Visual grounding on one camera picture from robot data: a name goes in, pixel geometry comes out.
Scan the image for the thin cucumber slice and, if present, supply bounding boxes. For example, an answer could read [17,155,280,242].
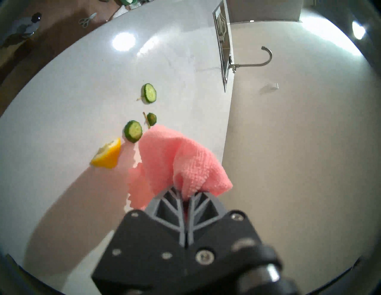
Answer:
[141,83,157,104]

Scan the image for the steel gooseneck faucet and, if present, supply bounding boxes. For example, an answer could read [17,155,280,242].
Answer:
[228,46,273,74]

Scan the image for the thick cucumber slice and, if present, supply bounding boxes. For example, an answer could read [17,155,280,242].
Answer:
[124,120,143,143]

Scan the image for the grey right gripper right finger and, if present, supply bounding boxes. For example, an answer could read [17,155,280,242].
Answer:
[187,192,282,277]

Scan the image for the pink cleaning cloth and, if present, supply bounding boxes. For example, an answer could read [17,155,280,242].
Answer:
[127,124,234,211]

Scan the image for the yellow lemon wedge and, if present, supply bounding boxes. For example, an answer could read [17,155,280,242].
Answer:
[90,137,122,170]

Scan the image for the stainless steel sink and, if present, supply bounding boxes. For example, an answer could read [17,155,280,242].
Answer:
[212,0,233,93]

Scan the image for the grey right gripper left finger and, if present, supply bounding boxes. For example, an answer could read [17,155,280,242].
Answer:
[92,186,187,290]

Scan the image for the scissors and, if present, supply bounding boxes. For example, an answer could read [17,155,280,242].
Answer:
[78,12,98,28]

